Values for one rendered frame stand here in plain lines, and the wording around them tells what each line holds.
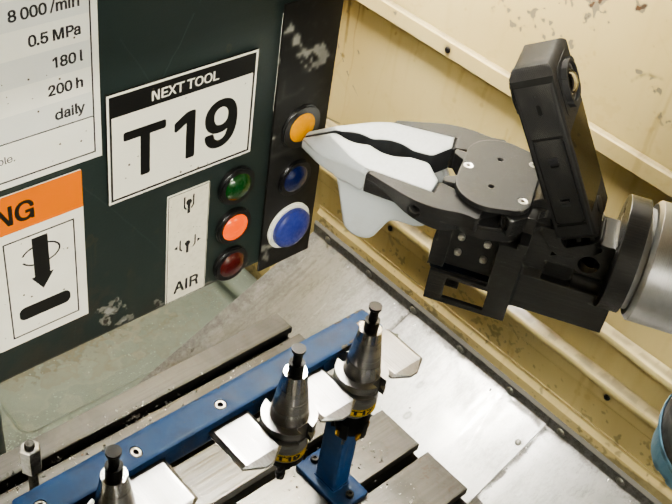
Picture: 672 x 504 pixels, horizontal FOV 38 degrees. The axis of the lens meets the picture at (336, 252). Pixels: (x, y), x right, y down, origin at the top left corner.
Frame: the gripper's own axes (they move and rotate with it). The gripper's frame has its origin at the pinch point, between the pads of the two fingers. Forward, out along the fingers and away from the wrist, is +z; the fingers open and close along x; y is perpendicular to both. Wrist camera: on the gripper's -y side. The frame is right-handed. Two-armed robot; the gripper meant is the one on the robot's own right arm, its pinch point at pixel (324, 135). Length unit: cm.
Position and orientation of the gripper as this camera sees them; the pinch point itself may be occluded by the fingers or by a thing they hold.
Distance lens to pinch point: 60.9
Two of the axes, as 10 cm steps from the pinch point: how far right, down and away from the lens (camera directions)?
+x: 3.1, -5.9, 7.5
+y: -1.3, 7.5, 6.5
